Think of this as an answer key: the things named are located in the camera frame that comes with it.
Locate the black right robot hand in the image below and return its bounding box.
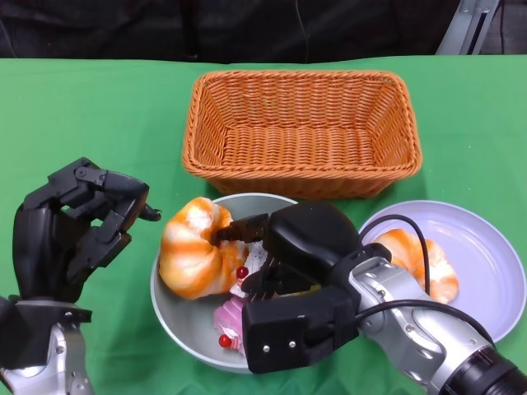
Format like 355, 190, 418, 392
216, 201, 363, 308

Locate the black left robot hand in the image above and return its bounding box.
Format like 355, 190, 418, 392
12, 156, 162, 304

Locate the orange striped bread bun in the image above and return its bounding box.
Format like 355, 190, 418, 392
159, 196, 251, 300
372, 229, 460, 305

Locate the grey-green bowl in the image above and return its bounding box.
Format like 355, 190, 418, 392
150, 193, 301, 374

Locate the chocolate cake slice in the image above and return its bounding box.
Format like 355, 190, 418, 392
228, 242, 273, 297

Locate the orange wicker basket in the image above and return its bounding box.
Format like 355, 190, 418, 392
181, 70, 423, 201

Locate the pink cake slice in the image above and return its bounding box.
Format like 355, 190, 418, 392
212, 295, 248, 354

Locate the lavender plate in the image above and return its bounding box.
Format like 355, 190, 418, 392
357, 200, 518, 345

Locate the green tablecloth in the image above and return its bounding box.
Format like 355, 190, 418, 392
0, 55, 527, 395

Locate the black backdrop cloth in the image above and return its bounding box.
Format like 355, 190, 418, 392
0, 0, 462, 67

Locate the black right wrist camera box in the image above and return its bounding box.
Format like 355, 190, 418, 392
241, 283, 363, 374

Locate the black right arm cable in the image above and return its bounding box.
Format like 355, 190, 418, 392
356, 213, 499, 351

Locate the thin black hanging cable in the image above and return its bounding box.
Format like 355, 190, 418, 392
292, 0, 310, 65

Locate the aluminium frame post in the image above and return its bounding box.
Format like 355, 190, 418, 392
435, 0, 499, 56

